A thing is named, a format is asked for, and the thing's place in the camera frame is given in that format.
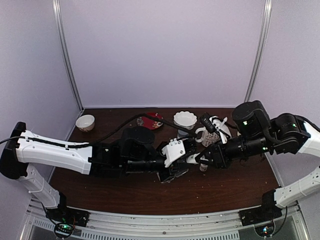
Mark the clear plastic pill organizer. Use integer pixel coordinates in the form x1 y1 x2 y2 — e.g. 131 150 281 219
157 171 187 184

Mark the white scalloped bowl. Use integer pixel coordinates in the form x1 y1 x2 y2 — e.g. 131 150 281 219
173 111 197 130

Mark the floral mug yellow inside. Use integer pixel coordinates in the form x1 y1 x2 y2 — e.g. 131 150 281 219
195 127 220 148

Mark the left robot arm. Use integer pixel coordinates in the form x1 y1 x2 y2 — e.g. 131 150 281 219
0 122 197 222

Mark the red floral plate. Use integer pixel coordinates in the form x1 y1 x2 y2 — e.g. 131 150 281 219
136 112 163 130

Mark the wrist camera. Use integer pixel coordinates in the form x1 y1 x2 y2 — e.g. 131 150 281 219
200 113 232 144
159 138 197 168

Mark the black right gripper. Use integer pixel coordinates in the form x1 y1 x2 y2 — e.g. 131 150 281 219
195 134 272 170

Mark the grey cap pill bottle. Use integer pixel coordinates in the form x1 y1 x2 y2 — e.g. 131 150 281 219
177 129 189 139

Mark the small white dropper bottle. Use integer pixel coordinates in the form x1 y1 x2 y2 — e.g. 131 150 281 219
186 153 200 165

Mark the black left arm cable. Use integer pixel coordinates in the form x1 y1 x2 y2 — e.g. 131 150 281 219
0 112 198 147

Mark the aluminium frame post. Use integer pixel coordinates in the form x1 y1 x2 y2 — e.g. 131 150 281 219
244 0 273 102
52 0 84 112

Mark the white ceramic bowl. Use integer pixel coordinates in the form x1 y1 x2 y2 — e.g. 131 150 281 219
75 114 96 132

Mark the right aluminium frame post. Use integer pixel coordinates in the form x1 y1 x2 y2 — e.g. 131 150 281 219
244 0 273 102

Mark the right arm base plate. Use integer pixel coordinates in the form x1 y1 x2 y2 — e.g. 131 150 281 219
239 205 282 226

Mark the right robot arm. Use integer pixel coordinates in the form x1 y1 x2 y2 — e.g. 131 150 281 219
195 100 320 221

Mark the aluminium front rail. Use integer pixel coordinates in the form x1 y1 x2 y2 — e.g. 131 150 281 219
18 198 311 240

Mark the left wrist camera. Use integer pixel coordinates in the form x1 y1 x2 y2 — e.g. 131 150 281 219
159 138 197 168

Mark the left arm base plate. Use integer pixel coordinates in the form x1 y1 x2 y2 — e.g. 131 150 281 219
44 207 90 227

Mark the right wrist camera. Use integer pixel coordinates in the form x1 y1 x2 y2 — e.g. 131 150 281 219
200 113 232 144

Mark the left aluminium frame post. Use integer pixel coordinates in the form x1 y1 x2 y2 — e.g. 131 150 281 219
52 0 84 112

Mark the small white pill bottle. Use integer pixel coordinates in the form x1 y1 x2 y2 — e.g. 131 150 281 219
199 163 208 172

